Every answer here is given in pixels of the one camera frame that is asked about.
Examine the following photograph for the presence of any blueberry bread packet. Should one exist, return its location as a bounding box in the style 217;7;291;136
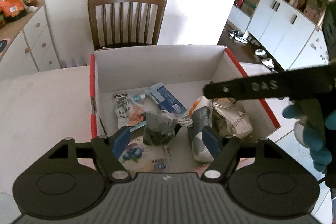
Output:
119;136;171;177

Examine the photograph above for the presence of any white chicken sausage pouch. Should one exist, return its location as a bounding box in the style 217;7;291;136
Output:
112;93;146;132

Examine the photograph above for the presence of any white navy Health package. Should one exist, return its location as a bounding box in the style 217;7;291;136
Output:
187;96;214;163

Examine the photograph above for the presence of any dark tea leaf bag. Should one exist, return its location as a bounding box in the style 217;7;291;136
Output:
142;112;182;146

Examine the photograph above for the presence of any blue snack box packet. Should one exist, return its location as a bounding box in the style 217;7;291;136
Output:
145;83;187;115

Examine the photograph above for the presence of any blue gloved hand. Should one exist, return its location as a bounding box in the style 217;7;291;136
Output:
282;103;332;172

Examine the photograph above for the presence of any red cardboard box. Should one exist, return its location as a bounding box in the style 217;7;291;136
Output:
89;44;281;177

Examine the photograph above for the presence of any far wooden chair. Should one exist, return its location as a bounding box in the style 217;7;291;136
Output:
87;0;167;51

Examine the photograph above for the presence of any white drawer sideboard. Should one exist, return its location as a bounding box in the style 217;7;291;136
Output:
1;0;61;80

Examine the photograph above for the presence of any white usb cable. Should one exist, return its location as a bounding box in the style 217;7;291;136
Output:
159;109;194;128

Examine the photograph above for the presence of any white wall cabinet unit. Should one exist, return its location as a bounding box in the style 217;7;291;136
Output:
228;0;332;70

